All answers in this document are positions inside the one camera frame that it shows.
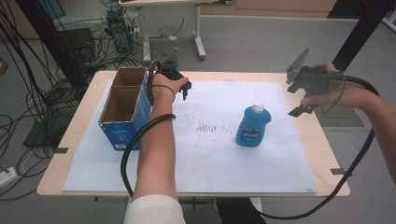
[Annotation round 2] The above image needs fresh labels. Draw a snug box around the person's right hand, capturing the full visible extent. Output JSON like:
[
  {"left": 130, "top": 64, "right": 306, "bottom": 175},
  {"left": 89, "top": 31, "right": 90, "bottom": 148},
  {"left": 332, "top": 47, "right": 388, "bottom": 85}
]
[{"left": 300, "top": 62, "right": 372, "bottom": 110}]

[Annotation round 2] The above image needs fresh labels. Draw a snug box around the white power strip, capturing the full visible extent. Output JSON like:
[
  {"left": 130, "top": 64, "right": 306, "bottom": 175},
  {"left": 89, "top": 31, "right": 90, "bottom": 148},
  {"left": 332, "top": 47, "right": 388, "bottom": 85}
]
[{"left": 0, "top": 166, "right": 18, "bottom": 189}]

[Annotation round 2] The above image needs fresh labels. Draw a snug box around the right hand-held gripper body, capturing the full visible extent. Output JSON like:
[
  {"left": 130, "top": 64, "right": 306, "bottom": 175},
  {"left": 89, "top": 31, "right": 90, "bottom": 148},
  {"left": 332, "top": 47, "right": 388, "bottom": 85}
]
[{"left": 285, "top": 46, "right": 339, "bottom": 97}]

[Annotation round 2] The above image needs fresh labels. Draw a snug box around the black floor mat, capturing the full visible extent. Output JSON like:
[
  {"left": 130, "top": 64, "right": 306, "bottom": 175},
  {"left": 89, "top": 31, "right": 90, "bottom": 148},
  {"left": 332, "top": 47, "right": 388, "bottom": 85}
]
[{"left": 22, "top": 118, "right": 64, "bottom": 148}]

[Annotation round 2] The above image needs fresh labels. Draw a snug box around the computer tower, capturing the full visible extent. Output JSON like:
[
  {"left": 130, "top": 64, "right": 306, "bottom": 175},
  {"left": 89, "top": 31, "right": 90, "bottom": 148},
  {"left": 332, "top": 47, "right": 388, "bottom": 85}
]
[{"left": 106, "top": 8, "right": 134, "bottom": 54}]

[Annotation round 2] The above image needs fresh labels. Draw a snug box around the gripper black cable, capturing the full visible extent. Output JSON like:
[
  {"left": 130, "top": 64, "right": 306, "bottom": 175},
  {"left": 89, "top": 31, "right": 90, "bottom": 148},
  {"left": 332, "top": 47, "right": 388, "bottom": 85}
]
[
  {"left": 258, "top": 74, "right": 381, "bottom": 220},
  {"left": 120, "top": 62, "right": 177, "bottom": 199}
]

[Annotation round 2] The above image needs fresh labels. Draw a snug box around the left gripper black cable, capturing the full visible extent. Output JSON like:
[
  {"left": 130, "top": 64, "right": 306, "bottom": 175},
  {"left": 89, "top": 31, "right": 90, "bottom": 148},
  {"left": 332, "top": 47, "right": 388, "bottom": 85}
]
[{"left": 120, "top": 62, "right": 177, "bottom": 199}]

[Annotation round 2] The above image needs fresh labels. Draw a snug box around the grey tape piece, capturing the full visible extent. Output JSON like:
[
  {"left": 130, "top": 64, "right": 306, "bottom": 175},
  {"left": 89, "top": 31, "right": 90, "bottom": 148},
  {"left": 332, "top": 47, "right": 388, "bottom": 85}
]
[{"left": 330, "top": 167, "right": 353, "bottom": 177}]

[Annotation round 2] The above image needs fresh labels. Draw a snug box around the white table sheet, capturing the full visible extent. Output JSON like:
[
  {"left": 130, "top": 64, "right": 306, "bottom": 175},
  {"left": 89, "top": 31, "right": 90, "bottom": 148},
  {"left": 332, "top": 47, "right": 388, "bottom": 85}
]
[{"left": 62, "top": 78, "right": 318, "bottom": 194}]

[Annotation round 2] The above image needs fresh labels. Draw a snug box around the tangle of black cables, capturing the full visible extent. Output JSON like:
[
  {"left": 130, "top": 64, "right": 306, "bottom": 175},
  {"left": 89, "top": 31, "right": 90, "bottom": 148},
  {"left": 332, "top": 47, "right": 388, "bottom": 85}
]
[{"left": 0, "top": 0, "right": 148, "bottom": 202}]

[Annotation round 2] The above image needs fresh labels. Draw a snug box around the blue cardboard box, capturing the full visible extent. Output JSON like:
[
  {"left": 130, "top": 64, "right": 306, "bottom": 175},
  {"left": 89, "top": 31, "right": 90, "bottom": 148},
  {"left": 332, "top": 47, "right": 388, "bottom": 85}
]
[{"left": 98, "top": 66, "right": 153, "bottom": 151}]

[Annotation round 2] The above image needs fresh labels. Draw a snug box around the thick black metal post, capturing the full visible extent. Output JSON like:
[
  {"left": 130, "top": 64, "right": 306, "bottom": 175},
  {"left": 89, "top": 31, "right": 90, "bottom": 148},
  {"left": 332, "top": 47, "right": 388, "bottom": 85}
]
[{"left": 331, "top": 0, "right": 396, "bottom": 73}]

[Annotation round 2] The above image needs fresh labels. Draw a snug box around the person's left hand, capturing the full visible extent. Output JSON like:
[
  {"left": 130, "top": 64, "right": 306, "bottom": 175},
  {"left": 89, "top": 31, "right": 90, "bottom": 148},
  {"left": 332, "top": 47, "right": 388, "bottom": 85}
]
[{"left": 151, "top": 73, "right": 190, "bottom": 105}]

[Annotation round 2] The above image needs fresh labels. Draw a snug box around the white desk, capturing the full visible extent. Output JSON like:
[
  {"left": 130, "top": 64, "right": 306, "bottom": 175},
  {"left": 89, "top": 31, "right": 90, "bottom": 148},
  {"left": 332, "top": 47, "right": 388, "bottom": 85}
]
[{"left": 118, "top": 0, "right": 233, "bottom": 63}]

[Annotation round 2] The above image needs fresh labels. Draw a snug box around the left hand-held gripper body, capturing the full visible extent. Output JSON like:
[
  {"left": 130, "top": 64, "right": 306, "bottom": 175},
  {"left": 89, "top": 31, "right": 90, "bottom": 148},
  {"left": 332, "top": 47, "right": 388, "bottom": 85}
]
[{"left": 153, "top": 47, "right": 188, "bottom": 82}]

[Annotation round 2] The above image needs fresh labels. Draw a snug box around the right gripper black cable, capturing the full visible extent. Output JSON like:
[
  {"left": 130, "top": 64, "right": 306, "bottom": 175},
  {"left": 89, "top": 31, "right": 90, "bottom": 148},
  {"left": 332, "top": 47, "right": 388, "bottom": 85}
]
[{"left": 258, "top": 74, "right": 381, "bottom": 220}]

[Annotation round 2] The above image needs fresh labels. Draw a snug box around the black equipment box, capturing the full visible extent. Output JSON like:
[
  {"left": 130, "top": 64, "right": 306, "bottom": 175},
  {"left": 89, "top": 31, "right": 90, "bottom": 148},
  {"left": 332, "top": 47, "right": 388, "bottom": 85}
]
[{"left": 57, "top": 27, "right": 96, "bottom": 63}]

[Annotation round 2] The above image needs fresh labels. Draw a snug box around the person's left white sleeve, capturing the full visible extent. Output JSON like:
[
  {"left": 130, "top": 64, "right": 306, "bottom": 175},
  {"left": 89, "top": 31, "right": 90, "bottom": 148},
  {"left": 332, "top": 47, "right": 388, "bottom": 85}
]
[{"left": 122, "top": 194, "right": 187, "bottom": 224}]

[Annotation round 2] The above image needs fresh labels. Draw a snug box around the person's right leg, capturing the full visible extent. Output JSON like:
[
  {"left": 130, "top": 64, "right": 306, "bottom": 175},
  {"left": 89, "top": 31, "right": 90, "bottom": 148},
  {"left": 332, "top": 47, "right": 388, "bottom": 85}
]
[{"left": 216, "top": 197, "right": 260, "bottom": 224}]

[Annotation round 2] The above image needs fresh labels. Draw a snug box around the blue detergent bottle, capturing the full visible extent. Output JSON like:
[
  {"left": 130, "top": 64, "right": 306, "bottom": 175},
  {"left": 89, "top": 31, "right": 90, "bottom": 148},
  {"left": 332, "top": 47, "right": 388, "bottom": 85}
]
[{"left": 235, "top": 102, "right": 273, "bottom": 148}]

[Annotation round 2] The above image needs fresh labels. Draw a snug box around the wooden cabinet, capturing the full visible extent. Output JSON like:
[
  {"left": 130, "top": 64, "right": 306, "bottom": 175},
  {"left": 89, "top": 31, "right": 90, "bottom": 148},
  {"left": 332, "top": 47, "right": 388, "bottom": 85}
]
[{"left": 200, "top": 0, "right": 338, "bottom": 19}]

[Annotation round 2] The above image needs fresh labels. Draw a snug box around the dark stand post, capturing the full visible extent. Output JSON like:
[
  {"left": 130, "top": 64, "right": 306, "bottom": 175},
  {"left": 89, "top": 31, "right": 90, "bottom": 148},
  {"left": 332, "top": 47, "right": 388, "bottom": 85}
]
[{"left": 15, "top": 0, "right": 85, "bottom": 91}]

